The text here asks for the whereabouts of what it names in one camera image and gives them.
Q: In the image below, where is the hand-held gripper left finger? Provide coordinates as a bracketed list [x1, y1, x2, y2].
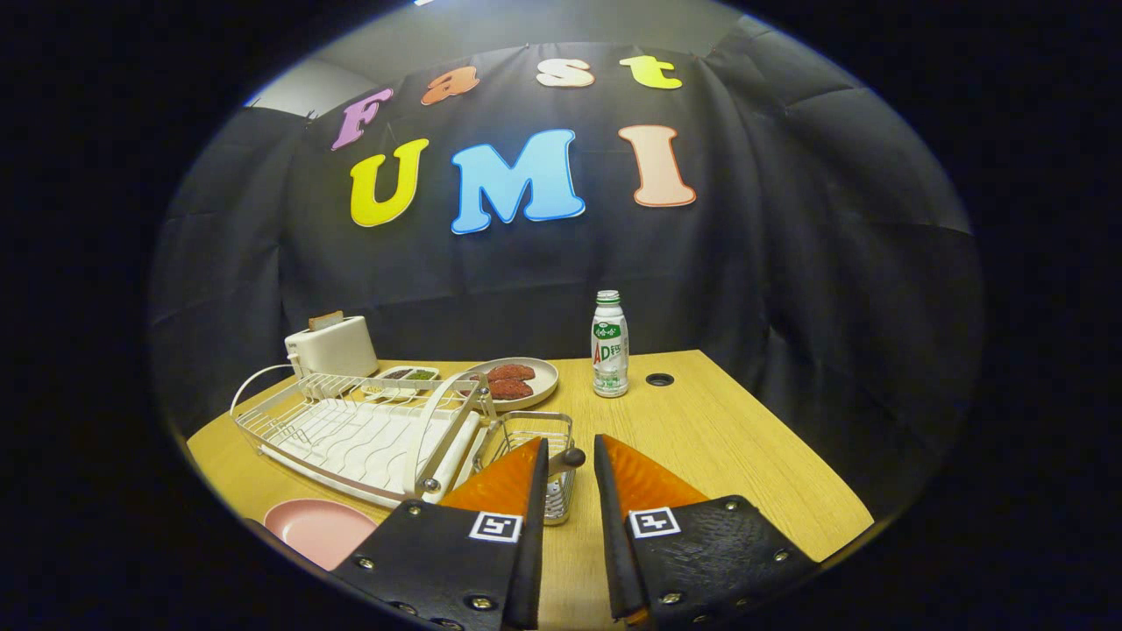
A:
[331, 436, 550, 631]

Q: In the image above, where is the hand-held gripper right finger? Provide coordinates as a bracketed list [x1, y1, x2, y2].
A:
[593, 433, 820, 627]

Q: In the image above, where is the silver wire basket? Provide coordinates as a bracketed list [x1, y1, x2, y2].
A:
[480, 410, 578, 527]

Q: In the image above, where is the white wire dish rack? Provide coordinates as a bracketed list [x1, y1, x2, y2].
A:
[230, 365, 498, 509]

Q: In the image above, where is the pink plate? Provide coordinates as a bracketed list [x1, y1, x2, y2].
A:
[263, 498, 380, 572]

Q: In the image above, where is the beige round plate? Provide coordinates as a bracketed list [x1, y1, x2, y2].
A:
[456, 357, 560, 413]

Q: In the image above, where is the white green-label drink bottle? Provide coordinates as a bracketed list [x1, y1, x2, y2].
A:
[592, 290, 630, 399]

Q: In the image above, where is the white divided tray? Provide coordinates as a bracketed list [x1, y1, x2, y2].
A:
[361, 365, 441, 400]

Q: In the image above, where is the white toaster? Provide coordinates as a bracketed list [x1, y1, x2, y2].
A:
[284, 315, 380, 379]

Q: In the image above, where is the black backdrop cloth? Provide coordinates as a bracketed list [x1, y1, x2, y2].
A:
[149, 39, 984, 527]

